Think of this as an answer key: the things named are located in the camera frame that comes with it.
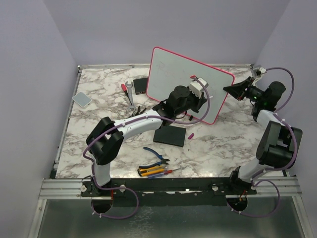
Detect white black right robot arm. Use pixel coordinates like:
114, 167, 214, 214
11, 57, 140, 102
224, 77, 303, 194

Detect small white square box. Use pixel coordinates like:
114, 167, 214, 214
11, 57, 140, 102
72, 92, 92, 108

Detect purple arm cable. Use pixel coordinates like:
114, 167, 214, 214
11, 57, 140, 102
230, 66, 298, 218
83, 76, 211, 220

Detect red blue screwdriver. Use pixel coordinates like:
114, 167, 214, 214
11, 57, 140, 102
148, 168, 182, 179

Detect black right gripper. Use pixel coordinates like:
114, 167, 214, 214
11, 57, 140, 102
224, 77, 265, 104

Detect black flat network switch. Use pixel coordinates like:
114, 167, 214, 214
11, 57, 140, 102
153, 125, 186, 147

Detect black rear network switch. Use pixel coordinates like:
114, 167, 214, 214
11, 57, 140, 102
133, 77, 148, 95

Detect red handled wrench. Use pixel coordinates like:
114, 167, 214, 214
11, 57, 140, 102
121, 82, 136, 112

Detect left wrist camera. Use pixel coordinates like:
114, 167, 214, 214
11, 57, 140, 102
189, 75, 208, 98

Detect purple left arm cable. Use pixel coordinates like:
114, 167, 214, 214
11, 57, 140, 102
83, 76, 211, 220

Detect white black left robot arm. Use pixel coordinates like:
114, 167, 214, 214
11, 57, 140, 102
83, 82, 211, 196

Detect pink framed whiteboard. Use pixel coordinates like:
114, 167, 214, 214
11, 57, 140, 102
146, 47, 235, 124

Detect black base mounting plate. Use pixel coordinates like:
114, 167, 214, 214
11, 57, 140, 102
80, 177, 256, 206

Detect blue handled cutting pliers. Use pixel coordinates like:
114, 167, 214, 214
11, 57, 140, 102
143, 147, 169, 165

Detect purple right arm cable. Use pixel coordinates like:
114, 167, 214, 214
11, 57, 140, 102
230, 66, 298, 218

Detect yellow black utility knife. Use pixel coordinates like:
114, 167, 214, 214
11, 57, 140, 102
137, 165, 166, 177

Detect black handled wire stripper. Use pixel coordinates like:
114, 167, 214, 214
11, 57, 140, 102
131, 106, 146, 117

